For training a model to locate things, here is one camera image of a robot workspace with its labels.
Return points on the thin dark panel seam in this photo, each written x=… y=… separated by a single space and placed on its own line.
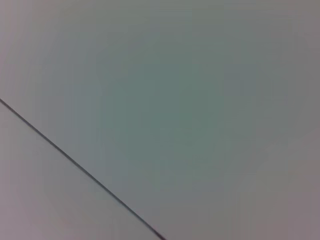
x=75 y=162

